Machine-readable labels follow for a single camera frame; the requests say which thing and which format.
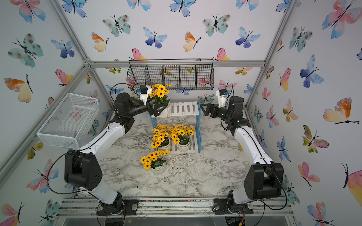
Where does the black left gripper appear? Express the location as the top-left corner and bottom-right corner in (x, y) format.
(127, 92), (167, 119)

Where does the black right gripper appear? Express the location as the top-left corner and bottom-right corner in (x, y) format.
(202, 104), (234, 123)

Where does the sunflower pot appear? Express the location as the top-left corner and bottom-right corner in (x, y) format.
(151, 125), (171, 153)
(140, 150), (170, 170)
(170, 124), (194, 153)
(149, 83), (172, 118)

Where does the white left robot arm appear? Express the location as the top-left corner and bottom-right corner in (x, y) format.
(65, 93), (168, 215)

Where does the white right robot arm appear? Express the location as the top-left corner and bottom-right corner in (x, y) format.
(200, 96), (284, 214)

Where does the blue white wooden shelf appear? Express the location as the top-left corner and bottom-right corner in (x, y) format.
(150, 101), (202, 154)

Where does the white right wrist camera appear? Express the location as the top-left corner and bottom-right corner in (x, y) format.
(216, 89), (228, 108)

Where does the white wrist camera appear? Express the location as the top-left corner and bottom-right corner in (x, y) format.
(137, 85), (152, 105)
(216, 89), (228, 108)

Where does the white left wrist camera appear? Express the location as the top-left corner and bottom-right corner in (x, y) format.
(137, 85), (152, 105)

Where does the black wire wall basket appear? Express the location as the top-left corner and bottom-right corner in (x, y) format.
(126, 58), (215, 90)

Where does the white mesh wall basket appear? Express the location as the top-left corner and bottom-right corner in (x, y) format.
(36, 93), (99, 150)

